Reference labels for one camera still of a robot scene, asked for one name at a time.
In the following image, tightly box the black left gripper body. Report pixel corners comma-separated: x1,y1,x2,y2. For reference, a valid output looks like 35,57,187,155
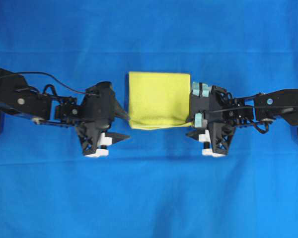
75,81,115,158

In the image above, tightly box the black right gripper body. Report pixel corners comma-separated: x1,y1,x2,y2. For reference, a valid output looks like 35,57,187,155
190,82,236,157

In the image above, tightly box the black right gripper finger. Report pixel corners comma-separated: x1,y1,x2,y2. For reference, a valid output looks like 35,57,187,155
186,130,206,141

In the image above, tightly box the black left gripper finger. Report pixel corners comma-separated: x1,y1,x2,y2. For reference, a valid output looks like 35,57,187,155
114,99,129,119
100,132,130,145

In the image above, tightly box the yellow towel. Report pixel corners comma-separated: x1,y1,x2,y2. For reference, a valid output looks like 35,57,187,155
128,71,191,130

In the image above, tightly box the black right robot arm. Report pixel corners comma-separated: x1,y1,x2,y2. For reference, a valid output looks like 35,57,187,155
186,82,298,157

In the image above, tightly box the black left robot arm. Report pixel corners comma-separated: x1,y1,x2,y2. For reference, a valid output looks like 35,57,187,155
0,68,130,158

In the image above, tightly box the blue table cloth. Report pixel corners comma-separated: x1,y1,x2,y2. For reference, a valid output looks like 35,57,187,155
0,0,298,238

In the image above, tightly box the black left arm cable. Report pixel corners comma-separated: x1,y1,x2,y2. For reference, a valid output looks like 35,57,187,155
13,71,100,95

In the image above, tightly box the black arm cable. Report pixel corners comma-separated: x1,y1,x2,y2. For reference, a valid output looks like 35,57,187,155
203,105,298,116
13,71,100,95

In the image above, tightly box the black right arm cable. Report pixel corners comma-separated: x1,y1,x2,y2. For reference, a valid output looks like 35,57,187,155
203,105,298,116

